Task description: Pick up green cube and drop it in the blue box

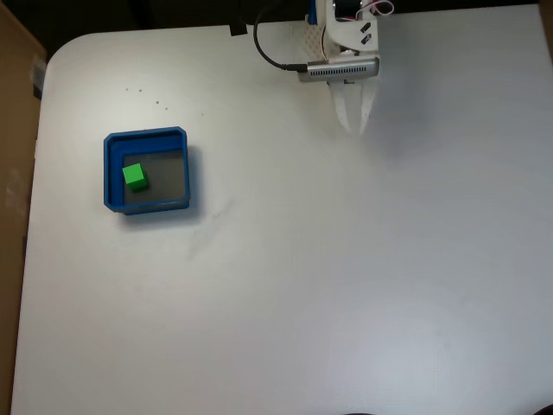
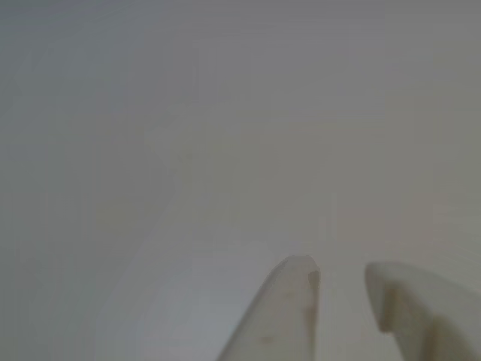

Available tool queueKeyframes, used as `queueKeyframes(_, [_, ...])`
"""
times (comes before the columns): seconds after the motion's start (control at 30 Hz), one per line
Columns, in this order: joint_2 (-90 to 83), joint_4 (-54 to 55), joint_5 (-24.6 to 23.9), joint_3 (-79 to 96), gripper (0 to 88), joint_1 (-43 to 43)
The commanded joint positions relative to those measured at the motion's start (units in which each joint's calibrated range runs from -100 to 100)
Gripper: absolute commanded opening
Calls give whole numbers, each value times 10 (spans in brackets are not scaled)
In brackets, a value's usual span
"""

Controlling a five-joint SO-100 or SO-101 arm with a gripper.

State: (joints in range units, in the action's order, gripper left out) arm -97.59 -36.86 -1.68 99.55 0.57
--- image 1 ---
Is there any grey label sticker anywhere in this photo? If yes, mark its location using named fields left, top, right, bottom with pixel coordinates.
left=31, top=60, right=47, bottom=100

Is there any green cube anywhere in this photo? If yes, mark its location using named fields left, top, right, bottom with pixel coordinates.
left=122, top=163, right=149, bottom=193

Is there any silver camera box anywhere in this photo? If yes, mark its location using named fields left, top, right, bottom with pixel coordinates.
left=298, top=56, right=382, bottom=85

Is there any red white servo wire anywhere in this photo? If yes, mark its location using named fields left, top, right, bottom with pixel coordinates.
left=355, top=0, right=396, bottom=19

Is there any blue box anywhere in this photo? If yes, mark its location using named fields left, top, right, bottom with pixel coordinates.
left=103, top=125, right=192, bottom=217

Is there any black camera cable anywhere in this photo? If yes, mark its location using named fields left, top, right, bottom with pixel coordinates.
left=252, top=0, right=310, bottom=73

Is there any brown cardboard box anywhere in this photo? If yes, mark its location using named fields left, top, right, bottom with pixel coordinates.
left=0, top=3, right=48, bottom=407

